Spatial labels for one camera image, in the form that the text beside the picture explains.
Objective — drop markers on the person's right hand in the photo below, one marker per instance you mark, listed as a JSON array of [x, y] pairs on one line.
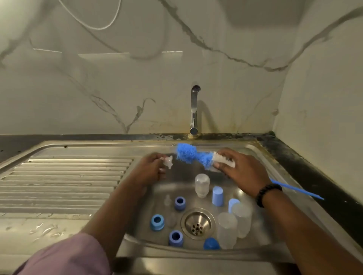
[[247, 173]]

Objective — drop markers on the person's left hand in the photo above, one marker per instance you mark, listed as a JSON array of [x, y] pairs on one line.
[[148, 170]]

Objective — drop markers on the clear silicone teat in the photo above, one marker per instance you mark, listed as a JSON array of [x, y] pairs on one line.
[[168, 162], [167, 200]]

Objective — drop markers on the blue cylindrical bottle cap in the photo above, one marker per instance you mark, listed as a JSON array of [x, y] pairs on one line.
[[218, 196], [232, 203]]

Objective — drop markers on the blue and white bottle brush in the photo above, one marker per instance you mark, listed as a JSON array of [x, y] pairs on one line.
[[190, 153]]

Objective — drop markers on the cartoon print baby bottle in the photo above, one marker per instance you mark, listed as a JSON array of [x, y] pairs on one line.
[[202, 187]]

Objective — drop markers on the translucent bottle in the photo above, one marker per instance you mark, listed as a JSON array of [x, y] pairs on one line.
[[244, 221], [227, 232]]

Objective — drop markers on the translucent bottle front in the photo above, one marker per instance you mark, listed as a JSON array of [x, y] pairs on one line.
[[227, 232]]

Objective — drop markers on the dark blue dome cap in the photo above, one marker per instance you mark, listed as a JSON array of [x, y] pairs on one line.
[[211, 245]]

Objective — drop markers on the person's right forearm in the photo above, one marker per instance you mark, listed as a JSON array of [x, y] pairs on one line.
[[306, 238]]

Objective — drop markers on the person's left forearm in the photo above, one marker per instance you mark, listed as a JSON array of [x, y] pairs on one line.
[[116, 218]]

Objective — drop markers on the metal sink drain strainer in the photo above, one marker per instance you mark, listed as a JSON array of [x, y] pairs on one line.
[[197, 226]]

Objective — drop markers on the chrome sink faucet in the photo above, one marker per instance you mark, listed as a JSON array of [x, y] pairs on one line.
[[194, 107]]

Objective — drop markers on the stainless steel sink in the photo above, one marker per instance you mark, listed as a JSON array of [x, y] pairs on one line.
[[56, 175]]

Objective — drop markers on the pink shirt sleeve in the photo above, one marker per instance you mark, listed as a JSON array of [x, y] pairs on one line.
[[68, 258]]

